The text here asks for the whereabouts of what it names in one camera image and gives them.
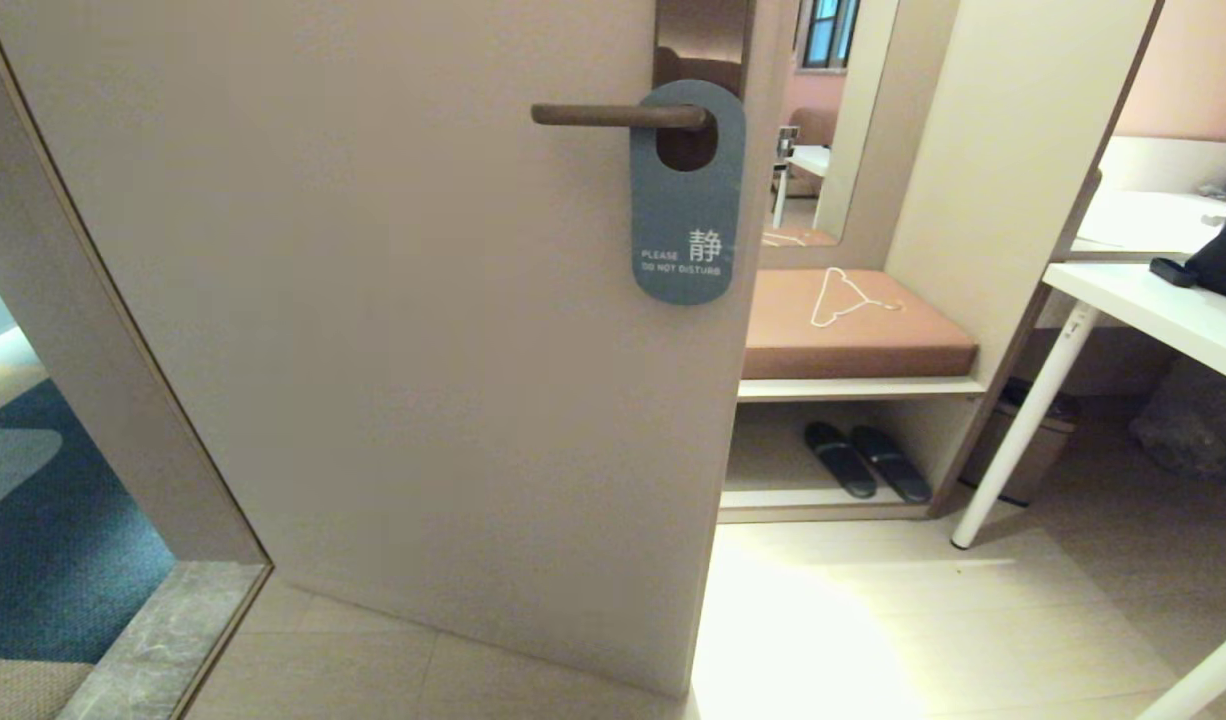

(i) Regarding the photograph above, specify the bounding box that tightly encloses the grey-blue do-not-disturb door sign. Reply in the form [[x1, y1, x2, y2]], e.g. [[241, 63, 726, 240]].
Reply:
[[630, 80, 747, 307]]

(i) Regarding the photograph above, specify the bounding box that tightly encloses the beige trash bin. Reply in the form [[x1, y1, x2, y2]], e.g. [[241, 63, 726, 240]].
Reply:
[[960, 377, 1082, 507]]

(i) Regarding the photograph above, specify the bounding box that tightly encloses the white wire clothes hanger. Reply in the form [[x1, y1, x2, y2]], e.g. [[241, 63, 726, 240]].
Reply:
[[810, 266, 905, 329]]

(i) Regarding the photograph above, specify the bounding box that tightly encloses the white washbasin countertop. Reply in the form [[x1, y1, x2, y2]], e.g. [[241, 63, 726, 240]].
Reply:
[[1068, 134, 1226, 263]]

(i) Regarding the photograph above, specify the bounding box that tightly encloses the white table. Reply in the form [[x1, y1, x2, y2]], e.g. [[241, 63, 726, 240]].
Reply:
[[951, 261, 1226, 720]]

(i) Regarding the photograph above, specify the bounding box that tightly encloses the cream wardrobe shelf unit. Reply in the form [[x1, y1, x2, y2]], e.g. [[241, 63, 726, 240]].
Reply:
[[718, 0, 1166, 524]]

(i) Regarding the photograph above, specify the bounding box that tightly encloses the grey marble threshold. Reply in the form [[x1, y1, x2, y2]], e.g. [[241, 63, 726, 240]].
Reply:
[[58, 560, 272, 720]]

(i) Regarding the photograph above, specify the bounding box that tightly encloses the bronze door handle lever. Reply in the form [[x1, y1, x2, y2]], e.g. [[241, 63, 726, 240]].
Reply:
[[531, 103, 717, 132]]

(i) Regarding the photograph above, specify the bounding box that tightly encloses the clear plastic bag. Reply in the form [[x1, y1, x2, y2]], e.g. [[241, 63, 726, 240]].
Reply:
[[1131, 365, 1226, 487]]

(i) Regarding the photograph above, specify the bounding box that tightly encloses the beige wooden door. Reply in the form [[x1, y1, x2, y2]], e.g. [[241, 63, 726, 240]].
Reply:
[[0, 0, 809, 699]]

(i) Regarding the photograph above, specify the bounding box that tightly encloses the tall wall mirror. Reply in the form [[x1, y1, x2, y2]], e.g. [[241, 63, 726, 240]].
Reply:
[[758, 0, 901, 271]]

